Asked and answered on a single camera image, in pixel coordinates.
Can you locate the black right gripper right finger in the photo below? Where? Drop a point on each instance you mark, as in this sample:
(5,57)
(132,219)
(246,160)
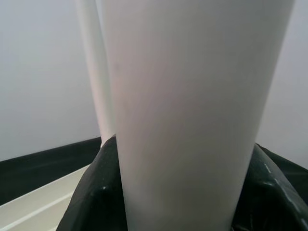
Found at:
(264,207)

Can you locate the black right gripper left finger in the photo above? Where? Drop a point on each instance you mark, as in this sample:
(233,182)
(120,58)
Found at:
(96,207)

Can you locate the white plastic children tabletop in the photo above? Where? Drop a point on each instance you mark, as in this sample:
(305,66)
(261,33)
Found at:
(36,207)

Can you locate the white plastic table leg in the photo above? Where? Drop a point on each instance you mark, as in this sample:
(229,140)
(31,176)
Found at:
(187,96)
(96,72)

